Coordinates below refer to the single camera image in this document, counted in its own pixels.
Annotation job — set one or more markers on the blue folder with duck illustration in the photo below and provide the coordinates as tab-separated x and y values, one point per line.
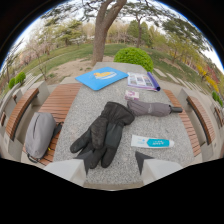
100	78

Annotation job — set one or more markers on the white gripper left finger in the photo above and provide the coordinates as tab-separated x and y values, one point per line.
66	169

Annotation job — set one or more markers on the small pink packet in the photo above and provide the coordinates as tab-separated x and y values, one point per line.
132	95

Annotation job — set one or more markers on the grey folded umbrella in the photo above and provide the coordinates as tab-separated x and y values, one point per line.
150	108

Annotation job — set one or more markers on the magazine with purple spine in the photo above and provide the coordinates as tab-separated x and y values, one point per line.
141	81

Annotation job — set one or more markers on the wooden slat bench backrest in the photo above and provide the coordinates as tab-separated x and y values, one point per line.
18	111
201	116

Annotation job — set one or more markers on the black winter glove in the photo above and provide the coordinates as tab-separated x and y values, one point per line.
110	116
106	151

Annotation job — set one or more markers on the wooden slat bench seat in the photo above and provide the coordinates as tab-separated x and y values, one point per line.
185	123
61	100

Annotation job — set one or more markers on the grey backpack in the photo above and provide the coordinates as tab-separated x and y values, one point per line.
40	133

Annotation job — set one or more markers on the round green bush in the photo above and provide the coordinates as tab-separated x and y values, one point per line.
134	57

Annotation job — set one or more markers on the white and teal toothpaste tube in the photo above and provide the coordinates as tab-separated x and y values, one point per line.
151	142

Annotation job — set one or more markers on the small green shrub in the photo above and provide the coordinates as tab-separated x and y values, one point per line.
18	79

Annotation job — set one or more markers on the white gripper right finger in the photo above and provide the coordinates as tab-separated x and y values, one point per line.
160	170

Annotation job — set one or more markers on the large tree trunk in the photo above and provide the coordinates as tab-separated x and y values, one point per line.
101	36

